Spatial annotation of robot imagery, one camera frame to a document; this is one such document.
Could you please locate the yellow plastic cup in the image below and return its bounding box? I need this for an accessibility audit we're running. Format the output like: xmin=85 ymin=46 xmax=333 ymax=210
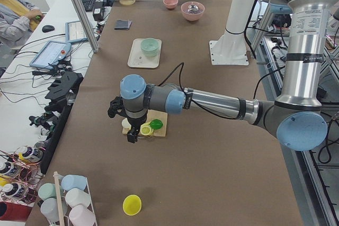
xmin=122 ymin=194 xmax=142 ymax=216

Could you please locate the blue teach pendant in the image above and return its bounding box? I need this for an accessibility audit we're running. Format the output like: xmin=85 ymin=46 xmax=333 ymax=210
xmin=65 ymin=21 xmax=88 ymax=44
xmin=29 ymin=40 xmax=72 ymax=69

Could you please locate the aluminium frame post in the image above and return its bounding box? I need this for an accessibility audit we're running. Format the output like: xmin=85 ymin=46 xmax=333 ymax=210
xmin=71 ymin=0 xmax=99 ymax=53

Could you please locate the black computer mouse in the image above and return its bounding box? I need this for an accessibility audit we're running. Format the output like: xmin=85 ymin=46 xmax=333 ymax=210
xmin=42 ymin=25 xmax=55 ymax=33

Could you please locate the small pink bowl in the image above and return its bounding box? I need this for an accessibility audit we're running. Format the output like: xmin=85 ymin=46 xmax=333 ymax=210
xmin=163 ymin=0 xmax=179 ymax=10

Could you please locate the copper wire basket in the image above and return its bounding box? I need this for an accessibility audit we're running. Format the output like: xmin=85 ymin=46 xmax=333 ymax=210
xmin=1 ymin=148 xmax=42 ymax=205

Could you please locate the large pink bowl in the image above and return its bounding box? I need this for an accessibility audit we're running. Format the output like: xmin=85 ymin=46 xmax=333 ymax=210
xmin=181 ymin=1 xmax=205 ymax=21

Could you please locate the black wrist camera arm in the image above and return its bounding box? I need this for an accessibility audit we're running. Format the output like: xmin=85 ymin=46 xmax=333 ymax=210
xmin=108 ymin=96 xmax=127 ymax=118

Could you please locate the white wire cup rack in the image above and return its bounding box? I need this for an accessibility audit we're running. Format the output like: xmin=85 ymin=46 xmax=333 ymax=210
xmin=51 ymin=172 xmax=98 ymax=225

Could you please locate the green toy lime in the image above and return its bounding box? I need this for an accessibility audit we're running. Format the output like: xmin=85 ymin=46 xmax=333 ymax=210
xmin=149 ymin=119 xmax=164 ymax=130

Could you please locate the blue teach pendant near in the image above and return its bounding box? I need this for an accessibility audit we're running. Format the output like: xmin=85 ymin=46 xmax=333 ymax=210
xmin=29 ymin=40 xmax=72 ymax=69

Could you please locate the seated person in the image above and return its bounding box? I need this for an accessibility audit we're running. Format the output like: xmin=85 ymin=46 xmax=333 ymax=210
xmin=1 ymin=0 xmax=44 ymax=49

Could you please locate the pink cup on rack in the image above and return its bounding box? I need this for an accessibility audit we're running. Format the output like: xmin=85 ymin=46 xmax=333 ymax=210
xmin=69 ymin=204 xmax=95 ymax=226

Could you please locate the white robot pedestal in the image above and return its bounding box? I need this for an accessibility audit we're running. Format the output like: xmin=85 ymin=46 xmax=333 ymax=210
xmin=210 ymin=0 xmax=256 ymax=66

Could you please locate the black tool holder rack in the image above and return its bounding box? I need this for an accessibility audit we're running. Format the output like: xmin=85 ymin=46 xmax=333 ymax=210
xmin=29 ymin=71 xmax=84 ymax=175

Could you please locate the yellow paint bottle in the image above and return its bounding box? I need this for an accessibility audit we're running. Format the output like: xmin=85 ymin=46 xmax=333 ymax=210
xmin=18 ymin=146 xmax=43 ymax=163

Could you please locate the dark grey folded cloth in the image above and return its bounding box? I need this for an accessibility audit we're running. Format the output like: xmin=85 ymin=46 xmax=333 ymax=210
xmin=114 ymin=19 xmax=132 ymax=30

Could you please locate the green bowl stack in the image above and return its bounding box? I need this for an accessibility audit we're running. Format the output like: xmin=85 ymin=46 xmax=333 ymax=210
xmin=140 ymin=38 xmax=159 ymax=57

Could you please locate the wooden cutting board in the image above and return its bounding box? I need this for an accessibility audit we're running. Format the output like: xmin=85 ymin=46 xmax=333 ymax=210
xmin=138 ymin=110 xmax=167 ymax=138

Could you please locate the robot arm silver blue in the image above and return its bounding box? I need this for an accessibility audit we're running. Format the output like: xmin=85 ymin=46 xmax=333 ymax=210
xmin=109 ymin=0 xmax=338 ymax=151

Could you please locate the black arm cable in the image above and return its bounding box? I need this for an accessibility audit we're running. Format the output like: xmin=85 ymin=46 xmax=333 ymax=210
xmin=160 ymin=62 xmax=246 ymax=120

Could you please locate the grey cup on rack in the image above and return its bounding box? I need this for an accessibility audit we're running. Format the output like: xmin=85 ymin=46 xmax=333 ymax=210
xmin=40 ymin=197 xmax=59 ymax=222

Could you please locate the white toy bun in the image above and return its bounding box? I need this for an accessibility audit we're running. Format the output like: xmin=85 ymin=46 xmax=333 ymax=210
xmin=121 ymin=118 xmax=131 ymax=129

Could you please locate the wooden rack pole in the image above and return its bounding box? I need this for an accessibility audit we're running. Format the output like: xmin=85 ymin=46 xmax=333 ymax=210
xmin=53 ymin=171 xmax=65 ymax=226

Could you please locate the blue cup on rack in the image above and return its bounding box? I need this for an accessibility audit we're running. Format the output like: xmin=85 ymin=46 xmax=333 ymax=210
xmin=61 ymin=175 xmax=87 ymax=191

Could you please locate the green cup on rack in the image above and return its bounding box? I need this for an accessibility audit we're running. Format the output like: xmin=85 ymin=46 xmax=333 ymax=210
xmin=38 ymin=183 xmax=57 ymax=201

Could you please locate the white cup on rack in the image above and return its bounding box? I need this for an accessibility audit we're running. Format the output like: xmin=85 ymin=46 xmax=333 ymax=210
xmin=65 ymin=188 xmax=91 ymax=207

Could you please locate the red container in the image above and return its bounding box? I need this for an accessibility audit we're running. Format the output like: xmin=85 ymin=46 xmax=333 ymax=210
xmin=1 ymin=202 xmax=32 ymax=222

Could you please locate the black power adapter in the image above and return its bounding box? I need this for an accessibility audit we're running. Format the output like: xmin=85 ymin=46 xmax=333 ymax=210
xmin=92 ymin=2 xmax=105 ymax=21

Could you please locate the white rabbit tray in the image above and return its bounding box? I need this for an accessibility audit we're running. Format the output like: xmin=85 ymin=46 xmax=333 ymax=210
xmin=127 ymin=39 xmax=162 ymax=69

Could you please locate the yellow lemon slice front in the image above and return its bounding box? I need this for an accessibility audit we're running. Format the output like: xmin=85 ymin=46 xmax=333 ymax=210
xmin=140 ymin=124 xmax=154 ymax=136

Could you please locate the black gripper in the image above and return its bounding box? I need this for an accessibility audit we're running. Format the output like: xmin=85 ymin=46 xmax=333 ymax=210
xmin=127 ymin=119 xmax=145 ymax=143

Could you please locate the blue teach pendant far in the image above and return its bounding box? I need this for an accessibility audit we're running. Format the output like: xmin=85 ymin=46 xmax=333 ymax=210
xmin=65 ymin=21 xmax=88 ymax=44

